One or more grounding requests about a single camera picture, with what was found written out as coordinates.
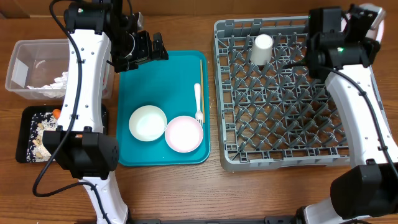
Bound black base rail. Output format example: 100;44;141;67
127;216;295;224

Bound white plastic fork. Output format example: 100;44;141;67
194;83;203;125

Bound large white plate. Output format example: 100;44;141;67
341;12;384;43

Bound teal serving tray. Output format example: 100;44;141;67
116;50;211;167

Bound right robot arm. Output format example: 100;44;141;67
296;3;397;223

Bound black tray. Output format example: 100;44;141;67
15;104;109;164

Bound grey dishwasher rack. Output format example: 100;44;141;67
213;16;349;172

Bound wooden chopstick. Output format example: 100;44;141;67
200;59;205;124

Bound white bowl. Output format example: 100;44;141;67
129;105;167;142

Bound peanuts and rice leftovers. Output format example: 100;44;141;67
26;112;59;162

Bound white napkin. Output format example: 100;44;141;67
27;72;68;98

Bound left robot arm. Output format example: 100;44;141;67
43;0;169;223

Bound clear plastic bin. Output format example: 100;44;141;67
5;39;116;101

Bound white paper cup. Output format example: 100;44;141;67
250;34;274;66

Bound orange carrot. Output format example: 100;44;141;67
52;109;61;119

